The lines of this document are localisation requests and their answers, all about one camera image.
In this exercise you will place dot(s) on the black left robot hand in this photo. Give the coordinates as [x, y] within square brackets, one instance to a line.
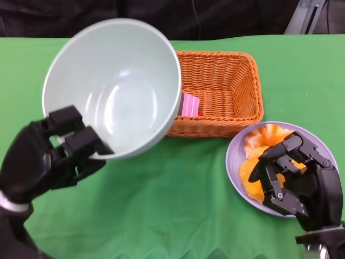
[29, 162]

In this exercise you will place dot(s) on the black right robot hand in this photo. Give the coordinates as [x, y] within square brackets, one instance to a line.
[320, 189]

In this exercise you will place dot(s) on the orange striped bread bun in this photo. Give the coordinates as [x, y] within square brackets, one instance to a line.
[250, 183]

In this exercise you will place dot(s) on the lilac plate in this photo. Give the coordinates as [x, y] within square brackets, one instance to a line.
[234, 167]

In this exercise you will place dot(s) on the grey bowl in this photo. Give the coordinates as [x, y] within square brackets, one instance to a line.
[113, 67]

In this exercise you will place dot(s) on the brown pink layered cake slice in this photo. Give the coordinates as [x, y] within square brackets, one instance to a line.
[190, 105]

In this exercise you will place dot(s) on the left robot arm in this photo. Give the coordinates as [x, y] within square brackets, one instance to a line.
[13, 232]

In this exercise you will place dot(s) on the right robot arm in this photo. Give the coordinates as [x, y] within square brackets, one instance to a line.
[326, 242]

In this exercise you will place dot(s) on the orange wicker basket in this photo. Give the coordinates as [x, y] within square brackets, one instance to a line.
[229, 81]

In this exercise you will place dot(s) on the green tablecloth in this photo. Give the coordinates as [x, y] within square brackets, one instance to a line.
[161, 210]

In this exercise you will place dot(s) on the black backdrop curtain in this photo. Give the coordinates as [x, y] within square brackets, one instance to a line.
[215, 16]

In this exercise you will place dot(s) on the grey metal frame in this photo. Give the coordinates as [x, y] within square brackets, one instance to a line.
[299, 19]

